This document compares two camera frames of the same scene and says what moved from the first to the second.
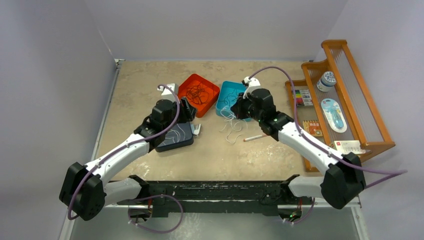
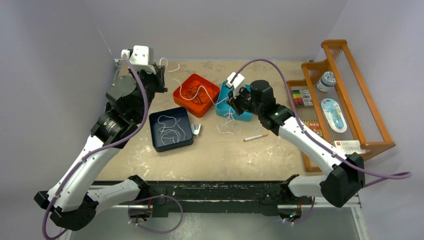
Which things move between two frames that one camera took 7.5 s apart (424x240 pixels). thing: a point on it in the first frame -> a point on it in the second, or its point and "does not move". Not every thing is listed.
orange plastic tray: [198, 92] does not move
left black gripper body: [184, 115] -> [151, 83]
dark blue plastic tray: [180, 135] does not move
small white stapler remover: [195, 130] does not move
